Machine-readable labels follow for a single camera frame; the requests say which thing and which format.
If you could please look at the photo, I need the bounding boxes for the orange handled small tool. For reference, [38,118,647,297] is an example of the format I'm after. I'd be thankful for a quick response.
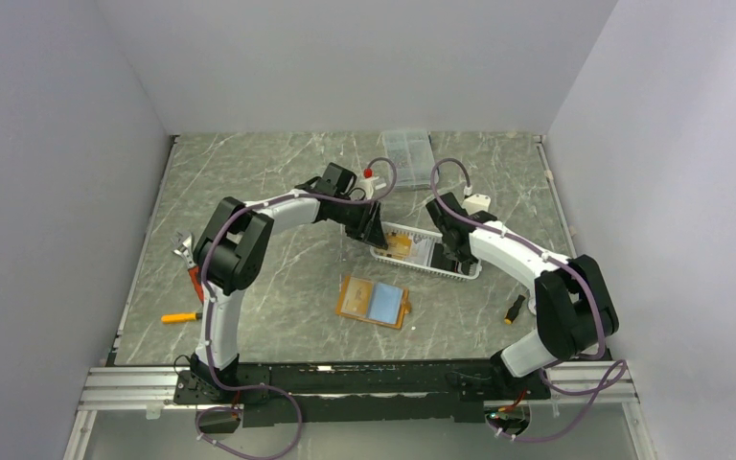
[160,312,203,325]

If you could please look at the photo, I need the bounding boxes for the red handled adjustable wrench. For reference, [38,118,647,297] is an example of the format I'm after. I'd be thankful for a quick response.
[172,231,204,302]

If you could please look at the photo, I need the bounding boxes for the aluminium frame rail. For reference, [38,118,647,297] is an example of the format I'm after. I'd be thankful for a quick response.
[78,359,637,413]

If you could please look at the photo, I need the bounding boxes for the orange leather card holder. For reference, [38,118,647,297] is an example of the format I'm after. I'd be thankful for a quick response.
[334,275,412,330]

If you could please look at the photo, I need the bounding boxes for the white plastic basket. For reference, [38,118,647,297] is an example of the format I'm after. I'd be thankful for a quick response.
[370,222,482,281]

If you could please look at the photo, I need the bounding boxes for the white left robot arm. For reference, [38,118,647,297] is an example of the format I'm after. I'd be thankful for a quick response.
[190,163,397,403]

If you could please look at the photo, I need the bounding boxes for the yellow tipped black screwdriver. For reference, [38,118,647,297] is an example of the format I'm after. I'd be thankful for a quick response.
[504,294,527,325]

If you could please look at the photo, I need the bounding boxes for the silver card stack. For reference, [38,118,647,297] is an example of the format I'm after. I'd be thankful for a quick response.
[407,235,435,266]

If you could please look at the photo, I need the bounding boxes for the clear plastic screw box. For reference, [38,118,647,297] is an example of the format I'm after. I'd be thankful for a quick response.
[381,129,435,191]

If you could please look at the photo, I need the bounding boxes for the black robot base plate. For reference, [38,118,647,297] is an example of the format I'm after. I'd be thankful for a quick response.
[172,358,551,427]

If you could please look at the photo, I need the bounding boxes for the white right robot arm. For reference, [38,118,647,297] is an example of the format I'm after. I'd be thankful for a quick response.
[426,193,619,398]

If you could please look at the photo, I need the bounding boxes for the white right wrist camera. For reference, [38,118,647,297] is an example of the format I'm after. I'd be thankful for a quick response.
[462,194,492,215]

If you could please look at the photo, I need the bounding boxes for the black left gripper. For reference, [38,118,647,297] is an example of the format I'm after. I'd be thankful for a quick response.
[332,196,387,250]

